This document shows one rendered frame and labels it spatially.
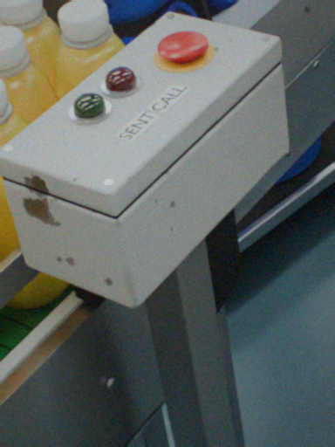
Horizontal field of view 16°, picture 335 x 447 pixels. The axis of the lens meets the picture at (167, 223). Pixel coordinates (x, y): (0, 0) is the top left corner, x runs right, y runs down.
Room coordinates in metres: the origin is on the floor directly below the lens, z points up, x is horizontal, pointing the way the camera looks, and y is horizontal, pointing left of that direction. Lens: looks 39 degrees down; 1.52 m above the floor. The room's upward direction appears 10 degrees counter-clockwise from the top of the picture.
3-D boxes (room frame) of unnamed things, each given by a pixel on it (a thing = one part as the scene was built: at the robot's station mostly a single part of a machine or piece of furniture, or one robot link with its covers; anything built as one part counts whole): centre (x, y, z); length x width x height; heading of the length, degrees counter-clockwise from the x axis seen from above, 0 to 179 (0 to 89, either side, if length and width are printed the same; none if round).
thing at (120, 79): (0.69, 0.01, 1.11); 0.02 x 0.02 x 0.01
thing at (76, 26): (0.82, 0.04, 1.08); 0.04 x 0.04 x 0.02
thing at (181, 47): (0.71, -0.03, 1.11); 0.04 x 0.04 x 0.01
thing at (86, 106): (0.66, 0.04, 1.11); 0.02 x 0.02 x 0.01
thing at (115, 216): (0.68, 0.00, 1.05); 0.20 x 0.10 x 0.10; 138
